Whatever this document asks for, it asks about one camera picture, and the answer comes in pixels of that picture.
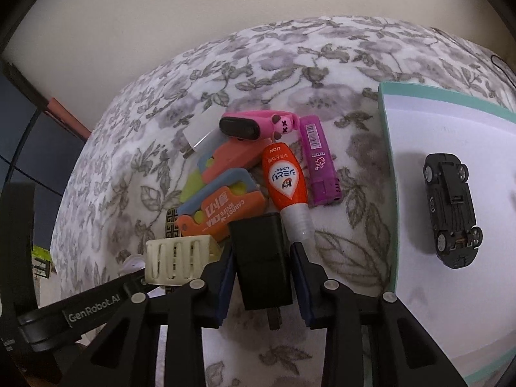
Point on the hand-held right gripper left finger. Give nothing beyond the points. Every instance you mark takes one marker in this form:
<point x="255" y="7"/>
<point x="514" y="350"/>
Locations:
<point x="226" y="286"/>

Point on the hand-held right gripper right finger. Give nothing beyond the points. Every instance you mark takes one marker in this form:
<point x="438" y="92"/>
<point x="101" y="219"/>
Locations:
<point x="300" y="286"/>

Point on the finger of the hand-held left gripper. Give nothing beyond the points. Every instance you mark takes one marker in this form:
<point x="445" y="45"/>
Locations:
<point x="135" y="284"/>

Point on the black power adapter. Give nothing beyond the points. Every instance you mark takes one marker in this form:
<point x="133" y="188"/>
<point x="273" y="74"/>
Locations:
<point x="262" y="266"/>

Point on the cream ribbed plastic block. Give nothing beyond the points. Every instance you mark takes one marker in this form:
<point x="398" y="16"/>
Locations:
<point x="177" y="258"/>

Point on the gold patterned item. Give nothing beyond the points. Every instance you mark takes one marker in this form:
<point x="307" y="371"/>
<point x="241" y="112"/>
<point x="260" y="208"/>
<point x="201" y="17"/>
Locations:
<point x="171" y="225"/>

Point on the orange printed toy knife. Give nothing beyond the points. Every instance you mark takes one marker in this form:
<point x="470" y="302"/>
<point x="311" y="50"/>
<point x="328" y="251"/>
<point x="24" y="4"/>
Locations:
<point x="225" y="213"/>

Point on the white tray teal rim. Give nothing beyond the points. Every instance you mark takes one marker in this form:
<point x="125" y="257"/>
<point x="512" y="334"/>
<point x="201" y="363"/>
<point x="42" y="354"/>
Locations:
<point x="423" y="137"/>

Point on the green object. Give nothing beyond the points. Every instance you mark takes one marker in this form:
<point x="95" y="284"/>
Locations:
<point x="41" y="260"/>

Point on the orange glue bottle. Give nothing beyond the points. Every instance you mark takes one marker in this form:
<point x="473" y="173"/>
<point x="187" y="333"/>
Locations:
<point x="282" y="181"/>

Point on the purple lighter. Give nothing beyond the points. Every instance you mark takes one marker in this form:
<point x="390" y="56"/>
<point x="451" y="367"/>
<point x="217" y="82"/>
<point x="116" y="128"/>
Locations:
<point x="318" y="161"/>

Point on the salmon toy knife green tip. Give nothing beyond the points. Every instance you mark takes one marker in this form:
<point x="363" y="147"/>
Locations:
<point x="234" y="157"/>

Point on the pink smart band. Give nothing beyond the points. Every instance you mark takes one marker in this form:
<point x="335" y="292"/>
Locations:
<point x="266" y="125"/>

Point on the black toy car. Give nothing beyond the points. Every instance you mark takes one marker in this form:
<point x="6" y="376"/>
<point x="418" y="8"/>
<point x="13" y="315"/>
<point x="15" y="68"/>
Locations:
<point x="451" y="209"/>

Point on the reddish brown board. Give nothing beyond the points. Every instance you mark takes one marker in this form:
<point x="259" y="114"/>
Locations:
<point x="66" y="115"/>

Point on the dark cabinet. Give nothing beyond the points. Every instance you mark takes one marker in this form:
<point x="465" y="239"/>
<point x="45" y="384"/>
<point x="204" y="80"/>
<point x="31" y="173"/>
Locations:
<point x="24" y="129"/>

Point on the floral blanket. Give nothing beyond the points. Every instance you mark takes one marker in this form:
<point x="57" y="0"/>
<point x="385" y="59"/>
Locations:
<point x="282" y="68"/>

